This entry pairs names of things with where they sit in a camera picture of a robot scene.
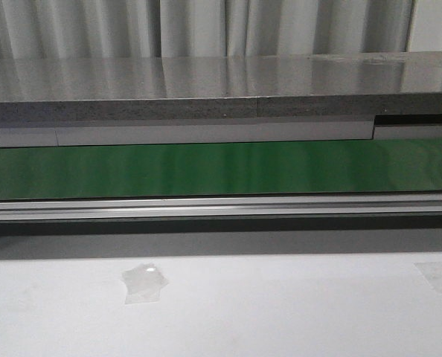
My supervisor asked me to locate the clear tape patch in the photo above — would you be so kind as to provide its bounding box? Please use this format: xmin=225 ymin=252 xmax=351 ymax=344
xmin=121 ymin=263 xmax=169 ymax=305
xmin=414 ymin=262 xmax=442 ymax=293

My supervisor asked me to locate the clear tape patch right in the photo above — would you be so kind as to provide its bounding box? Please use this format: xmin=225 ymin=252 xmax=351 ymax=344
xmin=414 ymin=262 xmax=442 ymax=293

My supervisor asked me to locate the white pleated curtain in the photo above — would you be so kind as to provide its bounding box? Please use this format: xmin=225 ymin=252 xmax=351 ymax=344
xmin=0 ymin=1 xmax=442 ymax=59

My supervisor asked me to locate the aluminium conveyor front rail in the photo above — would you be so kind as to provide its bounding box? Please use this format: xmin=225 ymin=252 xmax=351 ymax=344
xmin=0 ymin=193 xmax=442 ymax=222

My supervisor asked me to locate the green conveyor belt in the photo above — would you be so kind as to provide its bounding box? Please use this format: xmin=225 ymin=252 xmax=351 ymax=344
xmin=0 ymin=138 xmax=442 ymax=201

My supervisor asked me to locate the grey conveyor back guard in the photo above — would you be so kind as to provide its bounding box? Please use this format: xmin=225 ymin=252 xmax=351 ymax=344
xmin=0 ymin=115 xmax=442 ymax=148

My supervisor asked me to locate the clear tape patch left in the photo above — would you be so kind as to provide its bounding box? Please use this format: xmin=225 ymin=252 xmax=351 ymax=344
xmin=121 ymin=263 xmax=169 ymax=305

